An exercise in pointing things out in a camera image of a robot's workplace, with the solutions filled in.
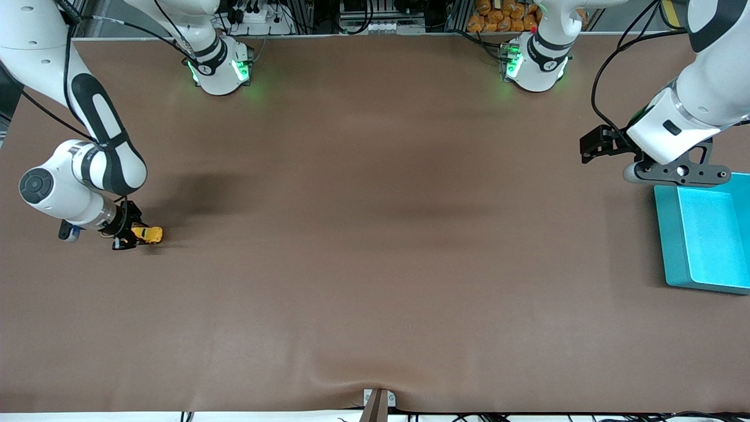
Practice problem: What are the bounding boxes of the teal plastic bin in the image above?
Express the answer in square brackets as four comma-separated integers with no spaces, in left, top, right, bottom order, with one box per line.
[654,172,750,295]

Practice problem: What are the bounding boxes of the white power strip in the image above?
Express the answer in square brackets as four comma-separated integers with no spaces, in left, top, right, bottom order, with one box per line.
[226,0,292,36]

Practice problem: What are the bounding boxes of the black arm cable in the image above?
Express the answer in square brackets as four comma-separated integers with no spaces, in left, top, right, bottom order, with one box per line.
[590,0,689,153]
[0,0,200,144]

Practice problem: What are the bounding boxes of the metal table clamp bracket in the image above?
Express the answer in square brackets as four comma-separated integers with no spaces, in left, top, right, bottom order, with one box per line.
[363,388,397,422]

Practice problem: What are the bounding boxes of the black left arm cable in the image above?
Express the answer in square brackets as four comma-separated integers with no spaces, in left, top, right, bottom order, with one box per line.
[590,0,689,153]

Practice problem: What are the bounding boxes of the brown table mat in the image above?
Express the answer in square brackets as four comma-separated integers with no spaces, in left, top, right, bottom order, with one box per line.
[0,32,750,414]

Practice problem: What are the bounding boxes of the pile of orange packets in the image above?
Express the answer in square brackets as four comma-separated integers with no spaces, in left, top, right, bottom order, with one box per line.
[467,0,543,33]

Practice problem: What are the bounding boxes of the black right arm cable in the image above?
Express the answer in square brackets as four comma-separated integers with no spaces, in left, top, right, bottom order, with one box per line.
[0,0,200,144]

